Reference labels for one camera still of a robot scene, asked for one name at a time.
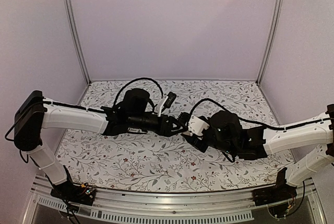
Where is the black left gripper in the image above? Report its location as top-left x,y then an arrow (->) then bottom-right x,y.
129,113 -> 184,138

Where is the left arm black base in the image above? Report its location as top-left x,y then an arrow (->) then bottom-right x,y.
50,166 -> 96,206

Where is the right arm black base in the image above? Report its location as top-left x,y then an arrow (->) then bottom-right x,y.
252,168 -> 297,218

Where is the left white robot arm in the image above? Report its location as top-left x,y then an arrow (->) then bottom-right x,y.
8,88 -> 186,200

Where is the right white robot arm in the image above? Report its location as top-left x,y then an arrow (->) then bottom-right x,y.
179,104 -> 333,201

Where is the floral patterned mat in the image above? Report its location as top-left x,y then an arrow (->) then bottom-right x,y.
56,80 -> 294,192

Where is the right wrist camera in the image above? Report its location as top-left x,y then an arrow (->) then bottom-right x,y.
178,112 -> 209,139

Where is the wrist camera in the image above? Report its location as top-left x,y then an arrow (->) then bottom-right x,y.
155,92 -> 177,117
178,112 -> 209,139

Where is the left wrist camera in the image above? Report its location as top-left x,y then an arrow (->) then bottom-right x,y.
155,92 -> 177,117

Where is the left black sleeved cable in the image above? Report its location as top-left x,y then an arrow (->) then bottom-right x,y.
114,77 -> 166,110

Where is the right aluminium frame post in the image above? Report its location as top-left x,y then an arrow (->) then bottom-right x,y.
256,0 -> 283,86

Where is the aluminium frame post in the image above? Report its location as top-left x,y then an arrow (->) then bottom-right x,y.
64,0 -> 91,85
256,0 -> 283,86

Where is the left aluminium frame post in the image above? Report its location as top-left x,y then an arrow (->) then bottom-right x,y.
64,0 -> 91,85

